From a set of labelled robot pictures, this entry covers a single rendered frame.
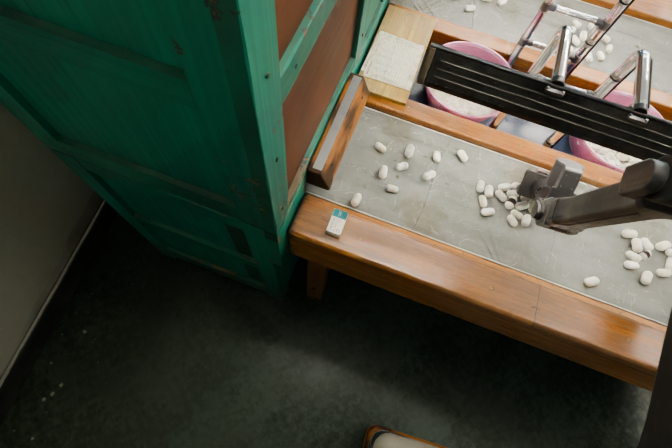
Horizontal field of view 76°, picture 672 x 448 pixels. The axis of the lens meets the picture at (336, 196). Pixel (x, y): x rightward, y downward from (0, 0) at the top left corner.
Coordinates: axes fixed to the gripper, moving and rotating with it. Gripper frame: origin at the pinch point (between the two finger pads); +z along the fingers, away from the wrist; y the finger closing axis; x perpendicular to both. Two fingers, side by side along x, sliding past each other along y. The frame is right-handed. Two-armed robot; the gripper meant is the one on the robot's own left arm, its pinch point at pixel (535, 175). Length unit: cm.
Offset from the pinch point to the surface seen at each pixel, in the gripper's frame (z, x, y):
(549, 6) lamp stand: 13.1, -37.9, 12.4
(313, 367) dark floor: 3, 96, 37
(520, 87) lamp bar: -26.4, -21.8, 18.8
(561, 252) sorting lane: -11.9, 12.6, -10.3
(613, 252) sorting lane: -8.1, 9.5, -22.7
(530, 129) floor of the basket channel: 21.4, -6.9, 0.6
